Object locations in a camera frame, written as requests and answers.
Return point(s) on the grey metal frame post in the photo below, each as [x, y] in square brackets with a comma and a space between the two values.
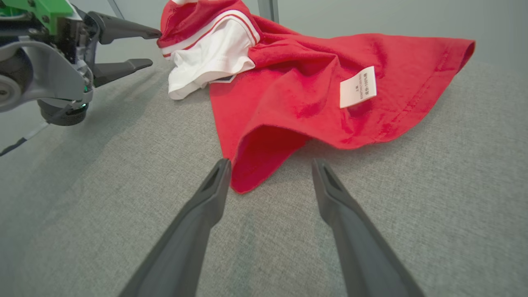
[268, 10]

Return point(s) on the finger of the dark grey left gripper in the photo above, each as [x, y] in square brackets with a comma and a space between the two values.
[115, 70]
[119, 29]

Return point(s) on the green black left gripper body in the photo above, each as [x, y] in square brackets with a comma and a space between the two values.
[45, 12]

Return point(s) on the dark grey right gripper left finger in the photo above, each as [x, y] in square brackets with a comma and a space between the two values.
[181, 255]

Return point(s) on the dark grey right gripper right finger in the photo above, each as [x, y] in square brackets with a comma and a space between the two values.
[363, 255]

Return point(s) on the red jersey with white sleeves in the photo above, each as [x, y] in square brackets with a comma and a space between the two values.
[309, 82]

